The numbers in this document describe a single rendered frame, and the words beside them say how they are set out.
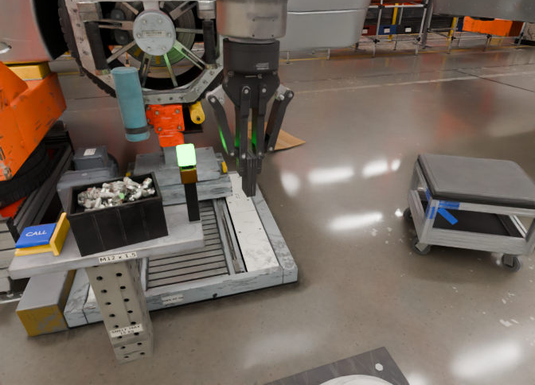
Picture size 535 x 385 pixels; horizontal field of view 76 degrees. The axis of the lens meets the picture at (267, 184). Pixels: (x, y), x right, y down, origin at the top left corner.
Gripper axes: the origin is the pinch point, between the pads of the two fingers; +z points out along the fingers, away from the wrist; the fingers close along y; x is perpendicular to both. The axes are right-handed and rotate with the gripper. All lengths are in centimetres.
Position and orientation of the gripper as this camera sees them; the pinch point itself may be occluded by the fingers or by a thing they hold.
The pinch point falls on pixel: (248, 173)
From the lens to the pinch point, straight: 55.1
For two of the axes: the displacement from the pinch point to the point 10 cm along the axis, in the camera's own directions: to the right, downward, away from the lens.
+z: -0.4, 8.6, 5.1
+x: -3.6, -4.9, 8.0
